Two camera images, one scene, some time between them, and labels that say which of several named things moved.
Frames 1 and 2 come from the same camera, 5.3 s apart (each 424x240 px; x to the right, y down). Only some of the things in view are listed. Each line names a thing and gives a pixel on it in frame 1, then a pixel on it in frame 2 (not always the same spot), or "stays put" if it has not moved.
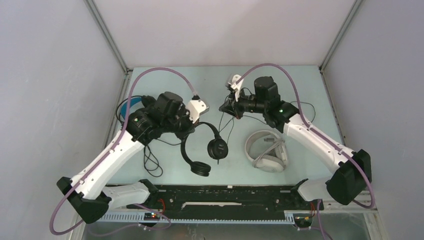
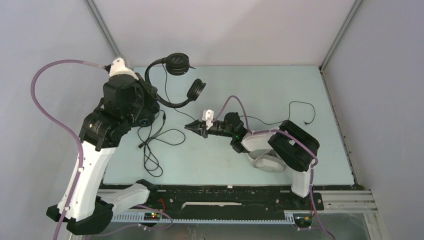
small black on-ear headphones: (217, 149) → (177, 64)
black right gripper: (228, 107) → (198, 127)
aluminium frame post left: (107, 35) stays put
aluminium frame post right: (355, 6) stays put
